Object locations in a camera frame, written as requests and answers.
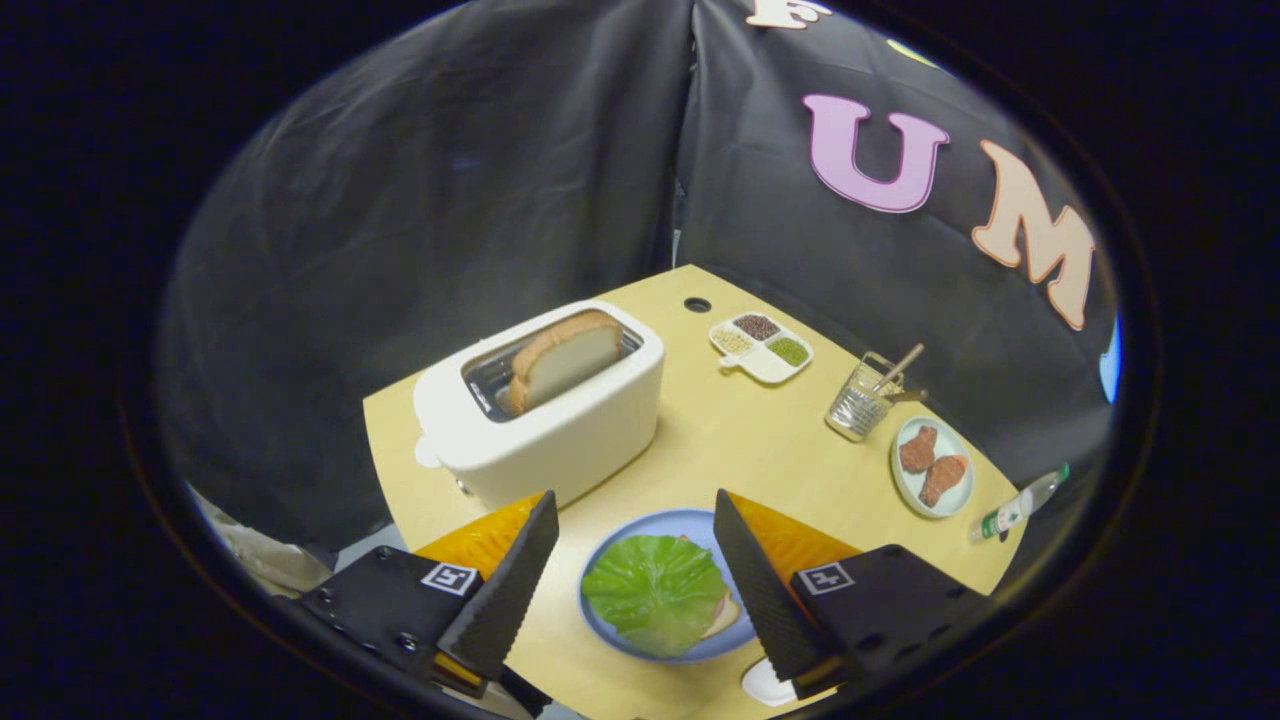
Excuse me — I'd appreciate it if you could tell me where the blue plate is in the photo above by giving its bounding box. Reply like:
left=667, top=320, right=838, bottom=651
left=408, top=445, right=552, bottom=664
left=577, top=508, right=761, bottom=665

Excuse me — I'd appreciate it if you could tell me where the white toaster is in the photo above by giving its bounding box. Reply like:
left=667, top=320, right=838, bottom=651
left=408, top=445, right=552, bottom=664
left=412, top=299, right=666, bottom=511

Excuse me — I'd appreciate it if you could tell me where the green lettuce leaf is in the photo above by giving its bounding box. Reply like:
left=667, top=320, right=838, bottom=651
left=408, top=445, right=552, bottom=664
left=581, top=534, right=731, bottom=659

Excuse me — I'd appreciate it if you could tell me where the white leaf-shaped plate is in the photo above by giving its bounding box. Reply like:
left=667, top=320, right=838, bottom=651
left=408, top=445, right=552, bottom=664
left=740, top=655, right=801, bottom=709

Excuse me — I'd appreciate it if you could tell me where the white divided seasoning tray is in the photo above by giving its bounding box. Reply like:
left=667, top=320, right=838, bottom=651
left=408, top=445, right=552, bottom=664
left=709, top=312, right=815, bottom=386

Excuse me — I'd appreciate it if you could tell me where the brown meat patty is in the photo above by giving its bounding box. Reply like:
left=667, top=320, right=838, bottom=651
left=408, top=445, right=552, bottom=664
left=898, top=425, right=939, bottom=475
left=918, top=454, right=969, bottom=509

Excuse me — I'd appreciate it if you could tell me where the pale green plate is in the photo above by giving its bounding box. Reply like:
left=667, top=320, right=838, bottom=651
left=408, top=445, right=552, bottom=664
left=890, top=416, right=975, bottom=519

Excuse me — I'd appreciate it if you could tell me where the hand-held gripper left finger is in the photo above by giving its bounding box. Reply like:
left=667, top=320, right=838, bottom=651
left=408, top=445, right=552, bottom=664
left=290, top=490, right=561, bottom=699

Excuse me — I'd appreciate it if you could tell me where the thick brown-crust bread slice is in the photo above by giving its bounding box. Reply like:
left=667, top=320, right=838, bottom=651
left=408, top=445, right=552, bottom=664
left=508, top=309, right=625, bottom=416

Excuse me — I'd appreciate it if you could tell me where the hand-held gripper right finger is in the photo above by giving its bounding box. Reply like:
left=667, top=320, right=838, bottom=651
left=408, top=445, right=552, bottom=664
left=712, top=488, right=986, bottom=701

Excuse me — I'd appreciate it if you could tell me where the metal wire utensil holder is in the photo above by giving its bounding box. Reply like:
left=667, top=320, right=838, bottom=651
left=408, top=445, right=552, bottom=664
left=824, top=351, right=906, bottom=444

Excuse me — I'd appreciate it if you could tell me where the black backdrop cloth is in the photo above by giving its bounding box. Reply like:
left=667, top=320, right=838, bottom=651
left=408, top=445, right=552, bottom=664
left=155, top=0, right=1121, bottom=556

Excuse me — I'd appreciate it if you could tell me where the clear plastic water bottle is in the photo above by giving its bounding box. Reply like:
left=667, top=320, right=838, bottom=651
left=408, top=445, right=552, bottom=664
left=968, top=463, right=1071, bottom=545

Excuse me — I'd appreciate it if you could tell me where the white plastic sheet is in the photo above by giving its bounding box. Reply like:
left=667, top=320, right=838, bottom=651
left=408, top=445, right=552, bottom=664
left=190, top=485, right=336, bottom=601

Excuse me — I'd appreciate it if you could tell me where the flat white bread slice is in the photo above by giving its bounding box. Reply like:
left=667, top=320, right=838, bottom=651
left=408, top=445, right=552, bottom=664
left=700, top=593, right=743, bottom=641

